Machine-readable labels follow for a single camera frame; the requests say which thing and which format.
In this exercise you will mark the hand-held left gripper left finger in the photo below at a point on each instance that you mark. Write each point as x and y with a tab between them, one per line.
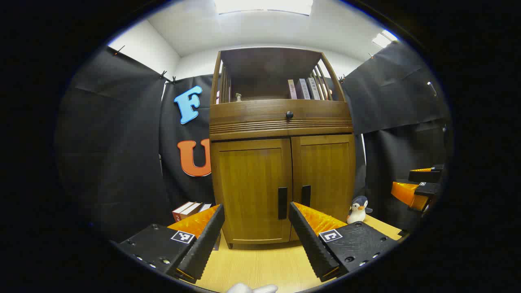
203	248

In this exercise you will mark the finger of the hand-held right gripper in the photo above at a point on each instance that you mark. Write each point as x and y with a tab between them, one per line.
425	176
411	195

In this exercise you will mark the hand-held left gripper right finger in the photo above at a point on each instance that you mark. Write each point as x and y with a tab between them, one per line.
311	244

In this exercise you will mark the wooden cabinet door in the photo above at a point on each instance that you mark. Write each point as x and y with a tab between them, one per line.
325	171
248	191

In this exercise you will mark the brown wooden shoe cabinet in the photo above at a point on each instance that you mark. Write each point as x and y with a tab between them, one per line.
264	65

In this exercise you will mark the reddish brown book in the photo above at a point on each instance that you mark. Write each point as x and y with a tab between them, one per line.
192	208
179	212

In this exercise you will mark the dark blue book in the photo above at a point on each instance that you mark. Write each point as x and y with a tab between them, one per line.
205	207

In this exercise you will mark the grey penguin plush toy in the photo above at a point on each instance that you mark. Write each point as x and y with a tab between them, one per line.
358	211

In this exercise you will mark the black backdrop cloth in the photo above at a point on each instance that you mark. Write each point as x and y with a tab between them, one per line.
114	162

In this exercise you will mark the pale grey shelf book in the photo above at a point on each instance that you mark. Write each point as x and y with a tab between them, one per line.
313	88

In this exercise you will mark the ceiling light panel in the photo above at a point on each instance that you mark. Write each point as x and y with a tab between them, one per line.
384	38

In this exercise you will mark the wooden drawer with black knob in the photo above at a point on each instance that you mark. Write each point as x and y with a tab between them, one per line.
252	112

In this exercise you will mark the purple shelf book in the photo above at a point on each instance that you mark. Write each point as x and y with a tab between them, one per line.
302	89

